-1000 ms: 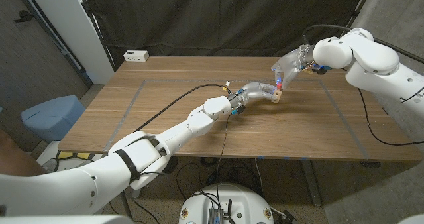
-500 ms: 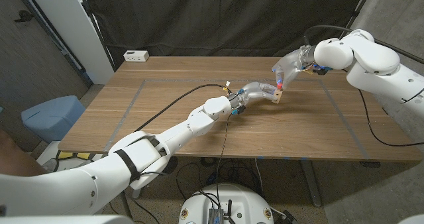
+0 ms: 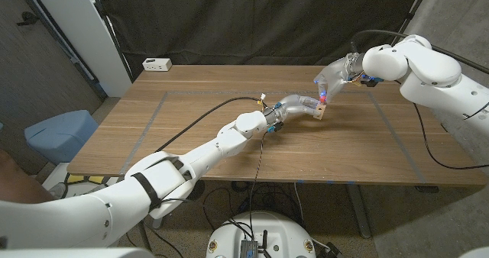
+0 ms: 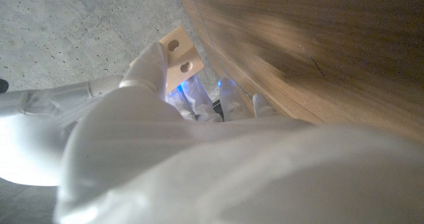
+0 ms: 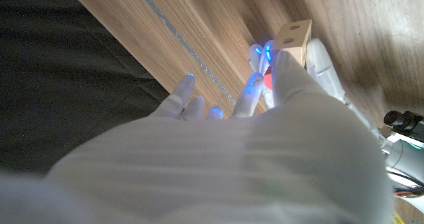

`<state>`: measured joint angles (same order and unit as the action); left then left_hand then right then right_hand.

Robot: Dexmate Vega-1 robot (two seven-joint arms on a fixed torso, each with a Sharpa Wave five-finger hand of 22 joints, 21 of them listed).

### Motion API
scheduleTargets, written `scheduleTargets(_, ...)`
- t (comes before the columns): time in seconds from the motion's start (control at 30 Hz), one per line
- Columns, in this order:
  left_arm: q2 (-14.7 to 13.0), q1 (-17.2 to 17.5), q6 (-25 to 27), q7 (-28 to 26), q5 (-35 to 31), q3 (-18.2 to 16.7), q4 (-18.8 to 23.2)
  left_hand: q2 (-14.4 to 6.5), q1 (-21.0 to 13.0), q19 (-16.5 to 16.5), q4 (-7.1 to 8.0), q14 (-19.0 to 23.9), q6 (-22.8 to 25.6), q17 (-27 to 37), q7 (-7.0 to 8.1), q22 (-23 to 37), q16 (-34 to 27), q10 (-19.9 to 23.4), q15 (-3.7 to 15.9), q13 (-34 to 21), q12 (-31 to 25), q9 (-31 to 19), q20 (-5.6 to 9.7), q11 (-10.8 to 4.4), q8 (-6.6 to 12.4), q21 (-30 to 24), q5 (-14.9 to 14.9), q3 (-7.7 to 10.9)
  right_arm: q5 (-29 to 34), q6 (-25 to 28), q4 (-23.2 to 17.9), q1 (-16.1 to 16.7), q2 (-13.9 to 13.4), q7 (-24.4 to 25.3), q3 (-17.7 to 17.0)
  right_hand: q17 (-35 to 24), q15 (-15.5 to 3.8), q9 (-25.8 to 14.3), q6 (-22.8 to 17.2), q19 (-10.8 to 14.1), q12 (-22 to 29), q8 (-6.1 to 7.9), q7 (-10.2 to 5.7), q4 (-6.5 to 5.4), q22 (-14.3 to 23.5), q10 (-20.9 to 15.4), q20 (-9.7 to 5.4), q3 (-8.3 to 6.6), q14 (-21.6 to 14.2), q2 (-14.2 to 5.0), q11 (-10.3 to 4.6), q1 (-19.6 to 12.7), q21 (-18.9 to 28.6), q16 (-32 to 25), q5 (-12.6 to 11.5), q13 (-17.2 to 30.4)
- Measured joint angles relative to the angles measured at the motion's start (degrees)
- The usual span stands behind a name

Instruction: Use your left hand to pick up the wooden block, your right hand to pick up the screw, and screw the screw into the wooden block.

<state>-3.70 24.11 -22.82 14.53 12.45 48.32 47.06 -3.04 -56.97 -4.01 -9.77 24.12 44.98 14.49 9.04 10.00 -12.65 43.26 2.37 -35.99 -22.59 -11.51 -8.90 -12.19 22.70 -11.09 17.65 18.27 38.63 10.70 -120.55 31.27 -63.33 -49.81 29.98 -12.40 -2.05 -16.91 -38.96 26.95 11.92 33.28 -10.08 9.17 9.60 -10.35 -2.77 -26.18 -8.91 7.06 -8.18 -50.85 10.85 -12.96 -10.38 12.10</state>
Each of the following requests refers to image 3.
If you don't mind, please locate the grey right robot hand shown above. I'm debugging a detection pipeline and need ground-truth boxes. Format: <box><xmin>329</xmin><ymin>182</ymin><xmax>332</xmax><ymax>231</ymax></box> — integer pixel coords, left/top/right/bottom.
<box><xmin>313</xmin><ymin>52</ymin><xmax>367</xmax><ymax>105</ymax></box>

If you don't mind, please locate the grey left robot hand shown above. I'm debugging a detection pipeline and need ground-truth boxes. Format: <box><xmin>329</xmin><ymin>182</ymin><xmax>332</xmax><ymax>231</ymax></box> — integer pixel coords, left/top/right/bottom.
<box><xmin>264</xmin><ymin>94</ymin><xmax>324</xmax><ymax>134</ymax></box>

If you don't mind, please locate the black backdrop stand pole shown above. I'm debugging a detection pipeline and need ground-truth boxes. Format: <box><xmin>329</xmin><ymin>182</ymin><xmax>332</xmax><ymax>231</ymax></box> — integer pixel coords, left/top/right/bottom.
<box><xmin>380</xmin><ymin>0</ymin><xmax>435</xmax><ymax>66</ymax></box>
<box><xmin>89</xmin><ymin>0</ymin><xmax>134</xmax><ymax>83</ymax></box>

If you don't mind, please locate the black curtain backdrop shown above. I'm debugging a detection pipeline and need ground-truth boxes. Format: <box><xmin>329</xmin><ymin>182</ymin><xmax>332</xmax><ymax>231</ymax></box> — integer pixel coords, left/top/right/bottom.
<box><xmin>93</xmin><ymin>0</ymin><xmax>425</xmax><ymax>79</ymax></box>

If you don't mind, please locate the grey table leg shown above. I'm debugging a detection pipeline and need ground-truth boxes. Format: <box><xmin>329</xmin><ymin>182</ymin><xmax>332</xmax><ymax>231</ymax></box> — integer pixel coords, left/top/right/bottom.
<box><xmin>345</xmin><ymin>184</ymin><xmax>371</xmax><ymax>239</ymax></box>

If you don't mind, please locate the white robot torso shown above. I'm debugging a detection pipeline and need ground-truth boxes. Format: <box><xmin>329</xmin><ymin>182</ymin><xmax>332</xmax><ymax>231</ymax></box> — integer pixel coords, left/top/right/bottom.
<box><xmin>206</xmin><ymin>211</ymin><xmax>317</xmax><ymax>258</ymax></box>

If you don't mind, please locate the black round floor fan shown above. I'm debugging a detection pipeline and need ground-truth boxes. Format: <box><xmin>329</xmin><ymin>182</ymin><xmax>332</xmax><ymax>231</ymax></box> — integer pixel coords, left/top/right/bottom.
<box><xmin>189</xmin><ymin>179</ymin><xmax>206</xmax><ymax>202</ymax></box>

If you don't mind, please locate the white power strip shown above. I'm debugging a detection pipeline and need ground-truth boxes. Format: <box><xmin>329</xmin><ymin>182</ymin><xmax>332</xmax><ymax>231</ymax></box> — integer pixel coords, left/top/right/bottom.
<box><xmin>141</xmin><ymin>57</ymin><xmax>173</xmax><ymax>73</ymax></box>

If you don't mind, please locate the grey electronics module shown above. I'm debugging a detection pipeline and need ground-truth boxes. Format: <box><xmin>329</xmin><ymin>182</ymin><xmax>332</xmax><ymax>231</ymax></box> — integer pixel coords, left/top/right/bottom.
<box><xmin>239</xmin><ymin>239</ymin><xmax>260</xmax><ymax>258</ymax></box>

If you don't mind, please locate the white cabinet panel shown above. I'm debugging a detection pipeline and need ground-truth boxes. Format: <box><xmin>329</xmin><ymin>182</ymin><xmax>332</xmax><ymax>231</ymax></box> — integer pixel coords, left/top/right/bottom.
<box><xmin>28</xmin><ymin>0</ymin><xmax>133</xmax><ymax>98</ymax></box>

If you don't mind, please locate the blue padded stool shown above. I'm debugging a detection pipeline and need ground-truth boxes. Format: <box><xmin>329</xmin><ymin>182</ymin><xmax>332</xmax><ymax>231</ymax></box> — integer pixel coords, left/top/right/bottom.
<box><xmin>24</xmin><ymin>109</ymin><xmax>99</xmax><ymax>166</ymax></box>

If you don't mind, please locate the person's bare leg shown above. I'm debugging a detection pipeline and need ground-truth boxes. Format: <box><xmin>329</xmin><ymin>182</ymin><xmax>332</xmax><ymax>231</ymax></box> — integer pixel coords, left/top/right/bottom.
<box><xmin>0</xmin><ymin>149</ymin><xmax>57</xmax><ymax>205</ymax></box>

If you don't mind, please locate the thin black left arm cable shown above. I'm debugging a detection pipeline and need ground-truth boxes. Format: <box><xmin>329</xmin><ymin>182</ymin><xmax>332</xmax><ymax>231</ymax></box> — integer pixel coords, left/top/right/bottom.
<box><xmin>160</xmin><ymin>132</ymin><xmax>268</xmax><ymax>240</ymax></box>

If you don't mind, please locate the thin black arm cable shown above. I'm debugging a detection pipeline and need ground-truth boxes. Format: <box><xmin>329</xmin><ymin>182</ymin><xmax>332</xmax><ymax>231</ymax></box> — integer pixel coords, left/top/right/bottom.
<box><xmin>160</xmin><ymin>132</ymin><xmax>268</xmax><ymax>240</ymax></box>
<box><xmin>395</xmin><ymin>81</ymin><xmax>489</xmax><ymax>171</ymax></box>

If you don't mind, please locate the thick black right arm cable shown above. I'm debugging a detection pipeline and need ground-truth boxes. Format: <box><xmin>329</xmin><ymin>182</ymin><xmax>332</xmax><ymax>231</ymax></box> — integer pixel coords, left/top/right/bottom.
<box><xmin>350</xmin><ymin>29</ymin><xmax>489</xmax><ymax>75</ymax></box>

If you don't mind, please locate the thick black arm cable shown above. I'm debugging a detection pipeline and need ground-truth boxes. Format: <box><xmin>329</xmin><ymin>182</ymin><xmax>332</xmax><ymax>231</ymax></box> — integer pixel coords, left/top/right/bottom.
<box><xmin>154</xmin><ymin>96</ymin><xmax>264</xmax><ymax>154</ymax></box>
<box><xmin>350</xmin><ymin>29</ymin><xmax>489</xmax><ymax>75</ymax></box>

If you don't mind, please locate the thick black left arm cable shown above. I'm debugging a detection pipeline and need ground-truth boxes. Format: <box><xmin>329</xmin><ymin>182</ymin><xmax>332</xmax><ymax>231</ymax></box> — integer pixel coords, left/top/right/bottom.
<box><xmin>154</xmin><ymin>96</ymin><xmax>264</xmax><ymax>154</ymax></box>

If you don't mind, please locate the white floor cable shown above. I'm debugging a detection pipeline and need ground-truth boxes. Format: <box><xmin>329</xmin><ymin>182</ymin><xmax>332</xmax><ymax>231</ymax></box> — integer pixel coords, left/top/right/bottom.
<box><xmin>293</xmin><ymin>182</ymin><xmax>305</xmax><ymax>224</ymax></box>

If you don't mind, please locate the black floor cable tangle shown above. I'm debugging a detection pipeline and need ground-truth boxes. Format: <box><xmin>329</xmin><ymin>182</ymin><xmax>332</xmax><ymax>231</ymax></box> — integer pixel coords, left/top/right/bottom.
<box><xmin>202</xmin><ymin>180</ymin><xmax>306</xmax><ymax>232</ymax></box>

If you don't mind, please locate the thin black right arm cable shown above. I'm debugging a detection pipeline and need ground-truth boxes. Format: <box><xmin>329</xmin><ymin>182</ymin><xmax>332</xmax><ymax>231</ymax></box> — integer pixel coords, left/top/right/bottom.
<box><xmin>395</xmin><ymin>81</ymin><xmax>489</xmax><ymax>171</ymax></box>

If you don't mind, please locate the black door handle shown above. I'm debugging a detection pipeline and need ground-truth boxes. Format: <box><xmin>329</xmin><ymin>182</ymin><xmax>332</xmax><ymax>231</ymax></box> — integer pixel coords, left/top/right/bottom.
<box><xmin>15</xmin><ymin>11</ymin><xmax>39</xmax><ymax>26</ymax></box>

